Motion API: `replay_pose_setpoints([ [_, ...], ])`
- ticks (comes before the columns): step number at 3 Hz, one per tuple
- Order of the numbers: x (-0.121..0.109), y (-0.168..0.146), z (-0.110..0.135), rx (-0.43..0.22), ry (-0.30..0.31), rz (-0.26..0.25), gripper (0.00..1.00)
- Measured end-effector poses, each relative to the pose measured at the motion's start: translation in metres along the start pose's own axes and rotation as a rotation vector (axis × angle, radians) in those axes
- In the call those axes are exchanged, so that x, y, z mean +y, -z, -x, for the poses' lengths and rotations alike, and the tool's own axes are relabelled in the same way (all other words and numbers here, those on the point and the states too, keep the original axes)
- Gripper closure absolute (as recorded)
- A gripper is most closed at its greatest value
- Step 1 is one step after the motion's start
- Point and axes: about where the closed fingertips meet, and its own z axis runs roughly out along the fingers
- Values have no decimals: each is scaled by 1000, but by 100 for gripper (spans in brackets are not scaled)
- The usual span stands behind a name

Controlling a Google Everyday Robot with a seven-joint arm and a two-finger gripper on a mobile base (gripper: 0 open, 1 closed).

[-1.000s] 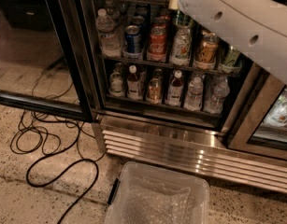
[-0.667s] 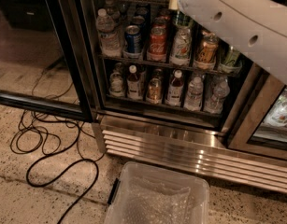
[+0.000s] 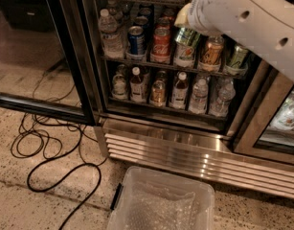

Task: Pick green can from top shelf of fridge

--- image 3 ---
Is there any blue soda can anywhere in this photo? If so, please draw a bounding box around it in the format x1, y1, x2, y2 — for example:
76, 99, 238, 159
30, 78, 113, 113
127, 26, 146, 55

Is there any small water bottle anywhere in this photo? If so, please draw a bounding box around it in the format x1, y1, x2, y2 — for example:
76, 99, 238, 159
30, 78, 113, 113
188, 79, 209, 114
209, 83, 236, 117

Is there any orange gold soda can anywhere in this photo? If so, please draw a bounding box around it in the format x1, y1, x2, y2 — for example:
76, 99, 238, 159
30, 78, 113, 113
198, 35, 224, 72

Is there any clear bottle bottom left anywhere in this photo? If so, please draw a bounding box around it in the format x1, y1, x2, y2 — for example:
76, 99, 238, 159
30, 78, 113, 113
112, 64, 128, 100

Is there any white cap juice bottle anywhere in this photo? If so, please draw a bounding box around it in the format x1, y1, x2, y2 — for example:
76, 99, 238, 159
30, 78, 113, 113
130, 67, 147, 103

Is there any white green soda can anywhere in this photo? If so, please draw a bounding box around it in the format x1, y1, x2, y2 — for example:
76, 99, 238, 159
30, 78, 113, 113
174, 44, 194, 68

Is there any open glass fridge door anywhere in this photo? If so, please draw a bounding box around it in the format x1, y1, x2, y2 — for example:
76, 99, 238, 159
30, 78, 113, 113
0, 0, 95, 125

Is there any closed right fridge door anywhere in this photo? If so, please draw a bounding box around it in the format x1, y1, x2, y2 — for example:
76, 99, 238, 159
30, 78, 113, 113
234, 60, 294, 165

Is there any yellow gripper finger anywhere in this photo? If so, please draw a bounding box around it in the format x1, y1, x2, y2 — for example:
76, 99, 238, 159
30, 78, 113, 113
174, 3, 191, 28

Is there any black cable on floor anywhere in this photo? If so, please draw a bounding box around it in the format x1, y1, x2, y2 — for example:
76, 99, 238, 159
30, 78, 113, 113
10, 59, 108, 230

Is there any rightmost small water bottle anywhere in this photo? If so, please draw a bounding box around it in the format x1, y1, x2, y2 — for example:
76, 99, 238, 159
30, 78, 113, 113
209, 83, 236, 117

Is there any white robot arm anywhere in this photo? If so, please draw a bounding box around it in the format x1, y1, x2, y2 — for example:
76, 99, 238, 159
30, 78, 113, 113
174, 0, 294, 82

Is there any clear plastic storage bin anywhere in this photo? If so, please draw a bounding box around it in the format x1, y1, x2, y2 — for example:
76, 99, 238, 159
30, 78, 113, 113
106, 166, 215, 230

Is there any amber tea bottle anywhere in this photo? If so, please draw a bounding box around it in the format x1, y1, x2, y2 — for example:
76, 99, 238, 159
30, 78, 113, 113
149, 70, 168, 106

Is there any green soda can middle shelf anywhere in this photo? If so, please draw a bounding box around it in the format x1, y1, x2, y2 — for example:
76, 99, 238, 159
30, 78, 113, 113
225, 44, 249, 76

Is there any stainless glass door fridge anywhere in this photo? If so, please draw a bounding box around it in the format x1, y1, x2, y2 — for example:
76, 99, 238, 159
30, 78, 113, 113
54, 0, 294, 200

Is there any dark drink white cap bottle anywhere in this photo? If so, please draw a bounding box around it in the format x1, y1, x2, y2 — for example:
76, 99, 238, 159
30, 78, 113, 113
169, 72, 189, 109

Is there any steel fridge base grille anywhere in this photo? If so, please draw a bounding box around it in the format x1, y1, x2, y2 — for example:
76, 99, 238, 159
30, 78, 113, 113
94, 118, 294, 199

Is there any large clear water bottle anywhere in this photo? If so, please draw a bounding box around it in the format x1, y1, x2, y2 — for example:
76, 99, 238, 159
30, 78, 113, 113
98, 9, 124, 58

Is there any red cola can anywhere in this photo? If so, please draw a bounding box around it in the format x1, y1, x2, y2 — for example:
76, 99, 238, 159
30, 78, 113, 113
152, 28, 170, 57

